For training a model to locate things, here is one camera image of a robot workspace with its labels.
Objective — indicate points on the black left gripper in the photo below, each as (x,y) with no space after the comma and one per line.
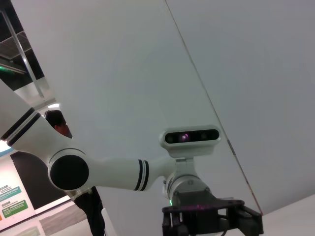
(206,209)

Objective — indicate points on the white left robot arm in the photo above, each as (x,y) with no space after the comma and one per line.
(110,172)

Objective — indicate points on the dark-haired person in black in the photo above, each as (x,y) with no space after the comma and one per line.
(57,120)

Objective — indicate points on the ceiling light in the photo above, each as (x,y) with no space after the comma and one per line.
(54,105)

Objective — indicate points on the silver ceiling pole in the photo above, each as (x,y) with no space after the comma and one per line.
(24,56)

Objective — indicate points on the black wall panel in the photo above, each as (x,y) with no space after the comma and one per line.
(29,177)

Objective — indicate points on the green wall sign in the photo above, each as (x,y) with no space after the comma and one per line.
(11,193)
(14,209)

